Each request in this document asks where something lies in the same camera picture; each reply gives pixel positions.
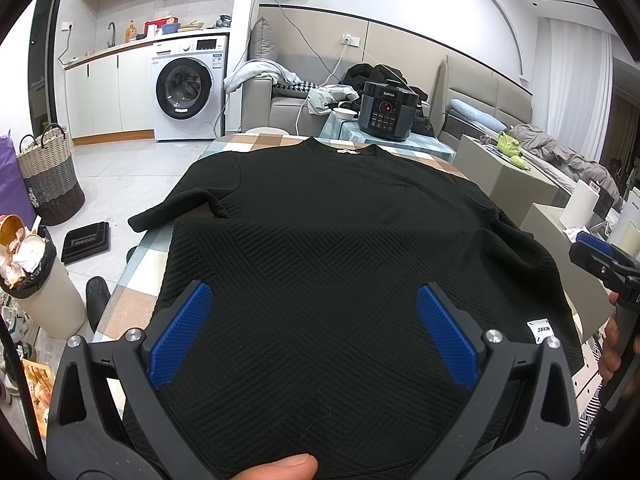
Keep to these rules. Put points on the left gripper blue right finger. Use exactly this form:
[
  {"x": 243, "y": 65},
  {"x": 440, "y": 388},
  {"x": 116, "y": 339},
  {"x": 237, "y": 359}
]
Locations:
[{"x": 455, "y": 334}]

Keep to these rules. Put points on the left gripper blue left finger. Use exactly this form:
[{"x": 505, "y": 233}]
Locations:
[{"x": 172, "y": 331}]

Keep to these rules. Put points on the black textured sweater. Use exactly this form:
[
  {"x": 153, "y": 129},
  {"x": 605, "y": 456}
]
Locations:
[{"x": 314, "y": 343}]

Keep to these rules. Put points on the person's right hand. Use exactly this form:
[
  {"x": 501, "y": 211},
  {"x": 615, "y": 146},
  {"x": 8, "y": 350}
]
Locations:
[{"x": 610, "y": 360}]

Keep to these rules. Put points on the person's left hand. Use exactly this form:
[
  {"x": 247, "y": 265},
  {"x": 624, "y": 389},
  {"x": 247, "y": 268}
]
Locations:
[{"x": 296, "y": 467}]

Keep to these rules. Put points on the checkered tablecloth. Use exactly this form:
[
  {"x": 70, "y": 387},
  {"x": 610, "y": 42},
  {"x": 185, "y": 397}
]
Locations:
[{"x": 135, "y": 296}]

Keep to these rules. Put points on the grey bedside cabinet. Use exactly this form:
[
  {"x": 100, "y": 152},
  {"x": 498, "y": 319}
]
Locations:
[{"x": 512, "y": 189}]

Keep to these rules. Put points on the black flat scale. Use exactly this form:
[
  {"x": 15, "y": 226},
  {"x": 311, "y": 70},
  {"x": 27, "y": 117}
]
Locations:
[{"x": 86, "y": 242}]

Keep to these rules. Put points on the white trash bin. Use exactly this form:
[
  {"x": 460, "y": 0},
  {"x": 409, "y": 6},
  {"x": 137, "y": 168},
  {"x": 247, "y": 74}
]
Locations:
[{"x": 34, "y": 276}]

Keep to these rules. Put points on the green plush toy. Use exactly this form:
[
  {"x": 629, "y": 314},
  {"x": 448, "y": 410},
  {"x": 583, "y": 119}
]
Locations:
[{"x": 509, "y": 147}]

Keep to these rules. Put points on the purple bag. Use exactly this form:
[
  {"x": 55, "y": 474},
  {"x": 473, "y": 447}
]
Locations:
[{"x": 13, "y": 194}]

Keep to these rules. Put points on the woven laundry basket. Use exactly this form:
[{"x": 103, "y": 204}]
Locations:
[{"x": 48, "y": 171}]

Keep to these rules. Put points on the grey bed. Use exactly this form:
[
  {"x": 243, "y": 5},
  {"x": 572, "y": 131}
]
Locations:
[{"x": 470, "y": 100}]

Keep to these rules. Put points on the white round stool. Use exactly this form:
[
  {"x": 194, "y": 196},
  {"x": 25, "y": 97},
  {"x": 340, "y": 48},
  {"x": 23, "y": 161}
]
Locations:
[{"x": 266, "y": 130}]

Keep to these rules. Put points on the black electric pressure cooker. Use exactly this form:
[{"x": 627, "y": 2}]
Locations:
[{"x": 387, "y": 111}]

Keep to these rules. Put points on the white kitchen cabinet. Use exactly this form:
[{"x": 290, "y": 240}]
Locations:
[{"x": 112, "y": 94}]

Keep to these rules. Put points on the grey sofa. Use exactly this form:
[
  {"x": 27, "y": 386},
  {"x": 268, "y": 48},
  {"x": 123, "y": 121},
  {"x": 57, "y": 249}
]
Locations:
[{"x": 308, "y": 43}]

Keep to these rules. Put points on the white washing machine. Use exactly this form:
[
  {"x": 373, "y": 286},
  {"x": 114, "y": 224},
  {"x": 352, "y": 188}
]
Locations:
[{"x": 188, "y": 88}]

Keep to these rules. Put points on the white blanket on sofa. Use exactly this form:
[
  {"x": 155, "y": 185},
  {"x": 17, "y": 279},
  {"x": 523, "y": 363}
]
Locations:
[{"x": 261, "y": 68}]

